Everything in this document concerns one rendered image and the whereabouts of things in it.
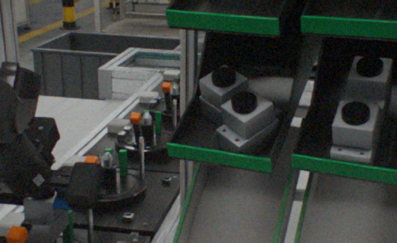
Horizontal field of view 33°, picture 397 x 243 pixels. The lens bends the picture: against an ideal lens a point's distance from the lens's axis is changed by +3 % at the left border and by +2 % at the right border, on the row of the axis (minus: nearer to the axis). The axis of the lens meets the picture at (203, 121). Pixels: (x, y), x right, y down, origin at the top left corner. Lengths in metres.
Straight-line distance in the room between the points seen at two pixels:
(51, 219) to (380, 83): 0.48
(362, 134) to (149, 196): 0.57
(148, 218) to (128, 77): 1.06
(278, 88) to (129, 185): 0.44
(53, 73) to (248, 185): 2.17
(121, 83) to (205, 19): 1.43
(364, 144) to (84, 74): 2.28
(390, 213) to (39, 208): 0.47
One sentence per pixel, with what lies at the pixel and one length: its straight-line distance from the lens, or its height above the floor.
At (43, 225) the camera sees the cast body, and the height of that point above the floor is 1.05.
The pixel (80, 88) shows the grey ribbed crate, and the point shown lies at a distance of 2.95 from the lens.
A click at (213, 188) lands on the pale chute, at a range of 0.91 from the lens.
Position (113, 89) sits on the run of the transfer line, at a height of 0.89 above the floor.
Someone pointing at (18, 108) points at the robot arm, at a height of 1.26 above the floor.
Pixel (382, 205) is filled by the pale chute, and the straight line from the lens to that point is 0.89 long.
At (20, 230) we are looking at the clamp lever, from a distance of 0.91.
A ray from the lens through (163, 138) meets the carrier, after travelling 1.43.
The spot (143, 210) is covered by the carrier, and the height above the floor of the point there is 0.97.
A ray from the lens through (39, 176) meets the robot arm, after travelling 0.88.
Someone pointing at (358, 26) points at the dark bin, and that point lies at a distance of 0.71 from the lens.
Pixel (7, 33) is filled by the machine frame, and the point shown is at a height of 1.08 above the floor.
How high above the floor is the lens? 1.49
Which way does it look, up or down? 19 degrees down
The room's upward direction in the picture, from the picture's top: 1 degrees clockwise
